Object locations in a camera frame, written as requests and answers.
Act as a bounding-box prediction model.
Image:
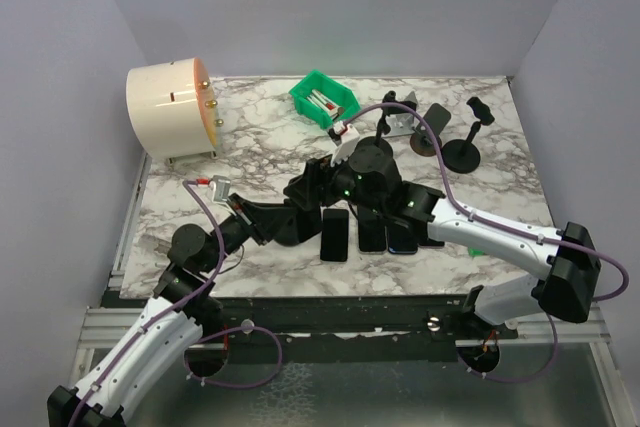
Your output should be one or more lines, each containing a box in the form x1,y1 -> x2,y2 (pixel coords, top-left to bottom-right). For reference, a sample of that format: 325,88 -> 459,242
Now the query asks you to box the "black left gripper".
200,192 -> 295,273

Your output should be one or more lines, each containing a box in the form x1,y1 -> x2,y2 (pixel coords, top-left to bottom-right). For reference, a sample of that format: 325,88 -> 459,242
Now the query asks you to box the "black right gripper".
286,144 -> 386,215

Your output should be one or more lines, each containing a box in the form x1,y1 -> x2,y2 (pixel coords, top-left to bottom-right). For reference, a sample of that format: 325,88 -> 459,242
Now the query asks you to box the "black clamp phone stand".
274,206 -> 322,247

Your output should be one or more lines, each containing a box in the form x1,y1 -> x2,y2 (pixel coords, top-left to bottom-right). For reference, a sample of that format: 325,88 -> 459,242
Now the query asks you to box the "black front phone stand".
356,108 -> 394,157

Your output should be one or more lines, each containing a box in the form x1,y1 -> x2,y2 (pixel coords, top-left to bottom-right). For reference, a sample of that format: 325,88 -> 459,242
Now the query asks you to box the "black phone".
386,223 -> 418,255

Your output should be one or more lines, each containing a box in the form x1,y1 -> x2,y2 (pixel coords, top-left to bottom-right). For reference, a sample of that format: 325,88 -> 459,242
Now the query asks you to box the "purple case phone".
417,236 -> 445,248

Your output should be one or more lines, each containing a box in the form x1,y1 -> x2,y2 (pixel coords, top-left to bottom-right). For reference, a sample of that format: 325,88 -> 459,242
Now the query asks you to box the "black round base phone stand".
441,97 -> 495,174

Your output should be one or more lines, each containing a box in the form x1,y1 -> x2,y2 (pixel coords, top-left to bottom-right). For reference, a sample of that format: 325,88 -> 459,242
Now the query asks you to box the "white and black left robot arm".
47,194 -> 297,426

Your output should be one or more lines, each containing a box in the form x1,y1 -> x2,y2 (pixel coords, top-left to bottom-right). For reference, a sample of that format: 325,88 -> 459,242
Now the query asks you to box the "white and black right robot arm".
284,145 -> 601,338

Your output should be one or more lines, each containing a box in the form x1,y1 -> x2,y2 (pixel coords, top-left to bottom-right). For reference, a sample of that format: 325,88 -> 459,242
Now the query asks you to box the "silver folding phone stand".
383,90 -> 418,137

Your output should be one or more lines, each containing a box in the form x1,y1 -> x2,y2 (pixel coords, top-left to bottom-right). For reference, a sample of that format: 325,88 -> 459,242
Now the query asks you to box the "brown base phone stand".
409,103 -> 453,157

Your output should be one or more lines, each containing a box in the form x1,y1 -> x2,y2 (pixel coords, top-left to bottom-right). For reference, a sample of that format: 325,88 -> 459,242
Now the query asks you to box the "green plastic bin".
289,70 -> 360,130

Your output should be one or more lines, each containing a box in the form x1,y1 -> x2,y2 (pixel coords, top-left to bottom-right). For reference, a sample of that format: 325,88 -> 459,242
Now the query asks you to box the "white cylindrical drum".
125,57 -> 221,161

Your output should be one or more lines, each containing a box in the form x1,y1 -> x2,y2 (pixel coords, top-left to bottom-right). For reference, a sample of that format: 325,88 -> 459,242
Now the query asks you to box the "green cap marker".
468,247 -> 485,257

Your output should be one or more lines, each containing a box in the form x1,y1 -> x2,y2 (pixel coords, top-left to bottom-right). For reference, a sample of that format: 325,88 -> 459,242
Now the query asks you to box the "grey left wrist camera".
209,175 -> 231,203

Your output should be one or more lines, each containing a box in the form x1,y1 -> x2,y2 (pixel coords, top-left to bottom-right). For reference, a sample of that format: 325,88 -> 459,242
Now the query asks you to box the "black front mounting rail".
99,294 -> 521,363

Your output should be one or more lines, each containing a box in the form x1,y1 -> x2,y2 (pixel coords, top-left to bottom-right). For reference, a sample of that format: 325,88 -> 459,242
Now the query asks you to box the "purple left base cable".
182,324 -> 285,390

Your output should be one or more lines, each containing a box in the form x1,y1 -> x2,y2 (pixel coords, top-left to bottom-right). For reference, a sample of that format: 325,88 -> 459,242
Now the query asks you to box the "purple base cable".
457,316 -> 560,386
182,324 -> 285,390

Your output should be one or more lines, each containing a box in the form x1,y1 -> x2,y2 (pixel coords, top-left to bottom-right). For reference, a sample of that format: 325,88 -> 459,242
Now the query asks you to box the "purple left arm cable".
64,177 -> 236,427

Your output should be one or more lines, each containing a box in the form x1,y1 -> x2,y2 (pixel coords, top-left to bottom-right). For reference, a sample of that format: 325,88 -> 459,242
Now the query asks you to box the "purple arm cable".
339,101 -> 631,303
64,177 -> 236,427

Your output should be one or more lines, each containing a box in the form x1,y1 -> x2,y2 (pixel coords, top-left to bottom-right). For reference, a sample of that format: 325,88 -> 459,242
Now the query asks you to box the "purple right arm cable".
339,101 -> 631,303

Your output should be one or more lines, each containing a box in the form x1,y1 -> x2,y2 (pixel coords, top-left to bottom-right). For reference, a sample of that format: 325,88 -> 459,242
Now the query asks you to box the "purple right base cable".
457,316 -> 560,386

